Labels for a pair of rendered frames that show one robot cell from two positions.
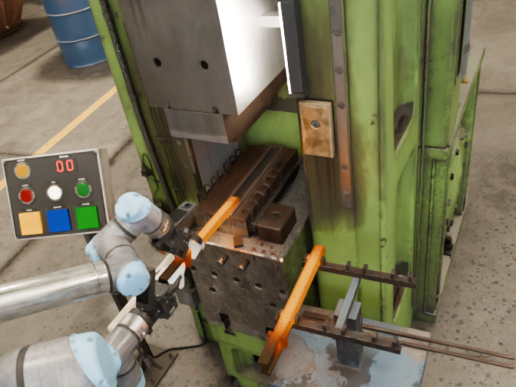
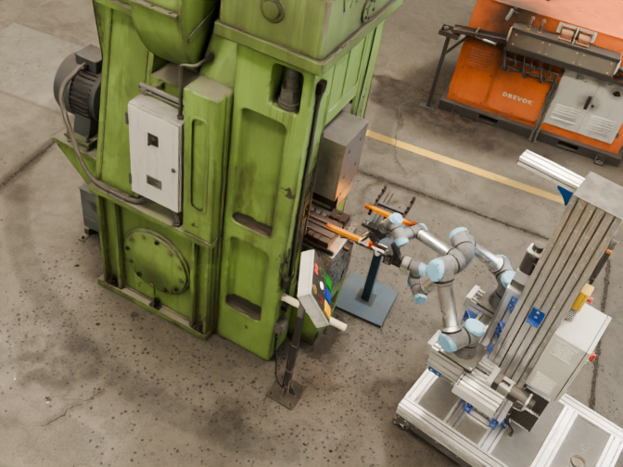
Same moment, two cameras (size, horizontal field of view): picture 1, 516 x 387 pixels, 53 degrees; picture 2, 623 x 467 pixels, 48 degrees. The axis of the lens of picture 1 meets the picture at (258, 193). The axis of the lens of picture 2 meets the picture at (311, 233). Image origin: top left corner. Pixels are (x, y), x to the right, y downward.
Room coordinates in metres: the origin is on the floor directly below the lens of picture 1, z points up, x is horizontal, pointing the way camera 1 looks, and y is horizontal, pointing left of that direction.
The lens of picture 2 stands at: (2.12, 3.28, 4.02)
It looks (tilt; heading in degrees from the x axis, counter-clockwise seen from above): 44 degrees down; 258
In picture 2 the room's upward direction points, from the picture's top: 11 degrees clockwise
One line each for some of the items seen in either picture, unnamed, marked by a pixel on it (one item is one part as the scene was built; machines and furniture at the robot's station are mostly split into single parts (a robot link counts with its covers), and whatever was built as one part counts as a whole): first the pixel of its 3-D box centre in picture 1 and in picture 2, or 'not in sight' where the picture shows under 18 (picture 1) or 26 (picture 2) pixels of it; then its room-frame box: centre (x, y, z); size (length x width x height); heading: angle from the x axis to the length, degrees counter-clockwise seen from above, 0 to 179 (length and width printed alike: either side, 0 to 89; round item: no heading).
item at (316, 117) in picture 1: (317, 129); not in sight; (1.25, -0.20, 1.27); 0.09 x 0.02 x 0.17; 57
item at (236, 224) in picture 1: (249, 185); (306, 223); (1.49, 0.03, 0.96); 0.42 x 0.20 x 0.09; 147
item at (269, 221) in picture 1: (277, 223); (338, 219); (1.27, -0.04, 0.95); 0.12 x 0.08 x 0.06; 147
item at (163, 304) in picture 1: (153, 306); (393, 258); (0.97, 0.33, 0.99); 0.12 x 0.08 x 0.09; 147
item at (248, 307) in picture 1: (273, 242); (303, 246); (1.47, -0.03, 0.69); 0.56 x 0.38 x 0.45; 147
